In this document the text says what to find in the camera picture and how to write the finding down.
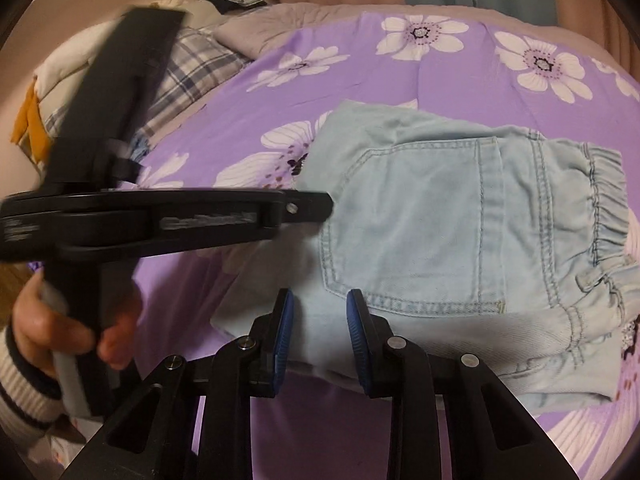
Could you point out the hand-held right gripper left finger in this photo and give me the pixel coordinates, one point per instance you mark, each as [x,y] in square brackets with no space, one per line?
[280,342]

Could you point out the grey quilt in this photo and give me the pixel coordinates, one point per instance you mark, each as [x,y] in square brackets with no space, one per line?
[280,30]

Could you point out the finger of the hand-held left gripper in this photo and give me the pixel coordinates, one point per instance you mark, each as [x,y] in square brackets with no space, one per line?
[300,207]

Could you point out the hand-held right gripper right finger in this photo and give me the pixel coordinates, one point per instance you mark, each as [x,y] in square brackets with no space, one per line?
[357,345]

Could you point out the light blue strawberry pants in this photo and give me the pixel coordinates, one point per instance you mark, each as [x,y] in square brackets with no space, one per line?
[425,220]

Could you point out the person's left forearm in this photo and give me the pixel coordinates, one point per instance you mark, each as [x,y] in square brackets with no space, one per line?
[20,395]

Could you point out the plaid pillow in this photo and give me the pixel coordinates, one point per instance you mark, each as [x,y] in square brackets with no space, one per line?
[200,60]

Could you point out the purple floral bed sheet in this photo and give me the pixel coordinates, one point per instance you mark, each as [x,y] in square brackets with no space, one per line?
[400,80]

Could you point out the person's left hand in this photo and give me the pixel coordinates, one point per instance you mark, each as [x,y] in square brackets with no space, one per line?
[40,327]

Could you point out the white plush toy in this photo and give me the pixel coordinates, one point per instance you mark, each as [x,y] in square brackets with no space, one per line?
[55,67]

